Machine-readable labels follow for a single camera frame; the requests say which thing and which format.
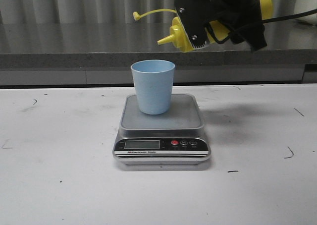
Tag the light blue plastic cup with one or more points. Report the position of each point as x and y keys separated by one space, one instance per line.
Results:
x=153 y=81

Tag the silver digital kitchen scale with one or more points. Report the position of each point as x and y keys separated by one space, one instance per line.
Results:
x=176 y=137

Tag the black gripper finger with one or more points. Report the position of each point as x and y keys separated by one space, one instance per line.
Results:
x=195 y=16

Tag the yellow squeeze bottle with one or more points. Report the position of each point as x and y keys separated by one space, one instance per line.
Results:
x=179 y=39

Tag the grey stone counter ledge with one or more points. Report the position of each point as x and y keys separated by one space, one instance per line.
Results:
x=101 y=54

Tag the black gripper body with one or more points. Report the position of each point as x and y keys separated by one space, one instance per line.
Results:
x=243 y=19

